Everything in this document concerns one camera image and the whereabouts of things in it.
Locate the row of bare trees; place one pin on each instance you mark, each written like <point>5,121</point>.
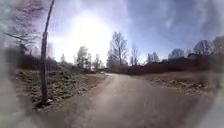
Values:
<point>119,46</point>

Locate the grey asphalt path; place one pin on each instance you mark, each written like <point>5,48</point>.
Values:
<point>126,100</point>

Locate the long dark hedge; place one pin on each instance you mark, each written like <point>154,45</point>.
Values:
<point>160,68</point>

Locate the grass verge with dry leaves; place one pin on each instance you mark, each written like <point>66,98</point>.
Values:
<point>180,81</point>
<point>60,85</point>

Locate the dark lamp pole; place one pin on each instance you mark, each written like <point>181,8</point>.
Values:
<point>43,66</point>

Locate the dark hedge on bank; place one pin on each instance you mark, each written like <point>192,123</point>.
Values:
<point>30,61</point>

